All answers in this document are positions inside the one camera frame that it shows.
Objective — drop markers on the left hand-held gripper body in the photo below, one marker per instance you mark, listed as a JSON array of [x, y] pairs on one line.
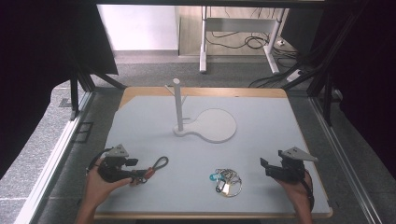
[[112, 168]]

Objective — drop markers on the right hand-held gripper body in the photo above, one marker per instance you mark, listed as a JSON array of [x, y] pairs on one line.
[[291, 169]]

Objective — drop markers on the white key stand with pegs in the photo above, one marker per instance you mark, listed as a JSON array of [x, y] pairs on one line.
[[204, 124]]

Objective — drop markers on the person's right hand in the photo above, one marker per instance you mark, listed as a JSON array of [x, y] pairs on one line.
[[294, 191]]

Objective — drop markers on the person's left hand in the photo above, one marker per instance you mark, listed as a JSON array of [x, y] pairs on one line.
[[98, 188]]

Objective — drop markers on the grey table mat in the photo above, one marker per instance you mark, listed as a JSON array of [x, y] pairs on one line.
[[193, 161]]

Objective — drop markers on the wooden table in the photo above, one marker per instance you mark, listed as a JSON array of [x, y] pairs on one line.
[[236, 92]]

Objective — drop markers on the white power strip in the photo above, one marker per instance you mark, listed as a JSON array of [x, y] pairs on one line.
[[294, 75]]

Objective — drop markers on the black curtain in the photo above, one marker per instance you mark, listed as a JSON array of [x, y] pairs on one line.
[[46, 62], [367, 68]]

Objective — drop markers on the aluminium rail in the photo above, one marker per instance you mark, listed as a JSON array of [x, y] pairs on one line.
[[53, 158], [345, 158]]

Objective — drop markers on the black metal frame strut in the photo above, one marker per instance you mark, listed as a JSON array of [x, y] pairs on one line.
[[327, 71], [81, 84]]

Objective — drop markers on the white desk frame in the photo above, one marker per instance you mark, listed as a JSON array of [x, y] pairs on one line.
[[238, 25]]

